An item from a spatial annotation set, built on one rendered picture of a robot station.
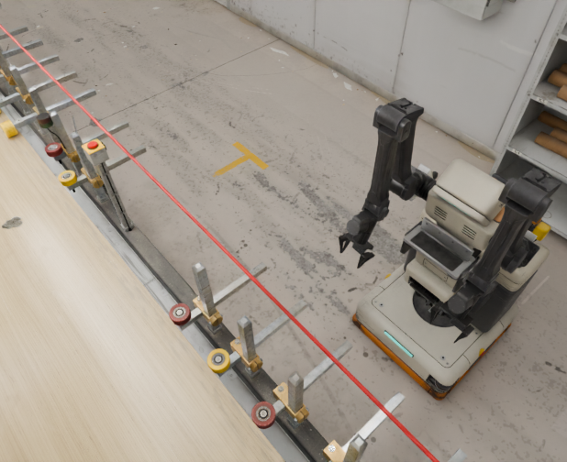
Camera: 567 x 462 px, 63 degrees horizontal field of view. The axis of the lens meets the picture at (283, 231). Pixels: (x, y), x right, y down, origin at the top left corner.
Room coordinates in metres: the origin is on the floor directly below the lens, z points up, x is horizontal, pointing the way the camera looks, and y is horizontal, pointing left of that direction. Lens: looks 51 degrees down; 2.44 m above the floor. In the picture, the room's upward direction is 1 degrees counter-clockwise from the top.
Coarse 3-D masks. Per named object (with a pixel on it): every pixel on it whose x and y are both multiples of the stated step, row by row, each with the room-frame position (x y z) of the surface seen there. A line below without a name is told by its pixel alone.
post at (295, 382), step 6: (288, 378) 0.53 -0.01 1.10; (294, 378) 0.53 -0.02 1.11; (300, 378) 0.53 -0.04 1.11; (288, 384) 0.53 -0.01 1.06; (294, 384) 0.51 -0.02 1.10; (300, 384) 0.52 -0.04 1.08; (288, 390) 0.53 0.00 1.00; (294, 390) 0.51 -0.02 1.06; (300, 390) 0.52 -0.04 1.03; (288, 396) 0.53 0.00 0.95; (294, 396) 0.51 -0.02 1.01; (300, 396) 0.52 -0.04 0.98; (288, 402) 0.53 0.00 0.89; (294, 402) 0.51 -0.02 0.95; (300, 402) 0.52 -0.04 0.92; (294, 408) 0.51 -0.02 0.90; (288, 414) 0.53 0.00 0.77
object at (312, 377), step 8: (344, 344) 0.75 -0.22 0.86; (336, 352) 0.72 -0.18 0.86; (344, 352) 0.72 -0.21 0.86; (328, 360) 0.69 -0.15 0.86; (320, 368) 0.66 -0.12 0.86; (328, 368) 0.67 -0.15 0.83; (312, 376) 0.63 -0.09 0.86; (320, 376) 0.64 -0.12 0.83; (304, 384) 0.61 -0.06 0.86; (280, 408) 0.53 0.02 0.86
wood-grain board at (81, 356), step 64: (0, 128) 2.02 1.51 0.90; (0, 192) 1.54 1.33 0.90; (64, 192) 1.53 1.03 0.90; (0, 256) 1.16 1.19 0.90; (64, 256) 1.16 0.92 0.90; (0, 320) 0.86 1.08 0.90; (64, 320) 0.85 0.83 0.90; (128, 320) 0.85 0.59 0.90; (0, 384) 0.61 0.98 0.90; (64, 384) 0.61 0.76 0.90; (128, 384) 0.60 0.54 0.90; (192, 384) 0.60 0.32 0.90; (0, 448) 0.40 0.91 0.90; (64, 448) 0.40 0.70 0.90; (128, 448) 0.40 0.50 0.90; (192, 448) 0.39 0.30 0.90; (256, 448) 0.39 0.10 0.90
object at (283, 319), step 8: (296, 304) 0.94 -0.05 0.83; (304, 304) 0.94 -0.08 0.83; (296, 312) 0.91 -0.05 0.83; (280, 320) 0.87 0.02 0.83; (288, 320) 0.88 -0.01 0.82; (264, 328) 0.84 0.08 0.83; (272, 328) 0.83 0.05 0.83; (280, 328) 0.85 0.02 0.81; (256, 336) 0.80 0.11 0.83; (264, 336) 0.80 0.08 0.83; (256, 344) 0.77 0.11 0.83; (232, 360) 0.71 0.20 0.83
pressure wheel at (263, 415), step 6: (258, 402) 0.53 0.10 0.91; (264, 402) 0.53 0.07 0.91; (252, 408) 0.51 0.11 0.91; (258, 408) 0.51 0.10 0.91; (264, 408) 0.51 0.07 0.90; (270, 408) 0.51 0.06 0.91; (252, 414) 0.49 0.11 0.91; (258, 414) 0.49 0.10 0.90; (264, 414) 0.49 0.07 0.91; (270, 414) 0.49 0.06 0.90; (252, 420) 0.47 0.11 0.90; (258, 420) 0.47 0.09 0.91; (264, 420) 0.47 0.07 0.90; (270, 420) 0.47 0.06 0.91; (258, 426) 0.46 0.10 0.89; (264, 426) 0.45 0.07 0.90; (270, 426) 0.46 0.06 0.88
